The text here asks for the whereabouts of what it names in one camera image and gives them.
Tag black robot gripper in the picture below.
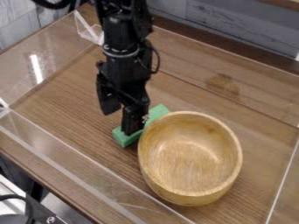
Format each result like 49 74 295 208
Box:
96 46 159 136

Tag green rectangular block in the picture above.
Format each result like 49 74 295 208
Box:
112 104 169 148

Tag light wooden bowl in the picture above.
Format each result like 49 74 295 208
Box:
137 111 243 207

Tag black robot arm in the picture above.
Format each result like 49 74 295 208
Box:
93 0 160 136

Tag clear acrylic tray wall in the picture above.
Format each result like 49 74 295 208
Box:
0 16 299 224

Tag clear acrylic corner bracket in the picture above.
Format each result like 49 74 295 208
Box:
73 10 104 46

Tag black cable lower left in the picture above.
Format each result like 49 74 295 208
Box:
0 193 36 224

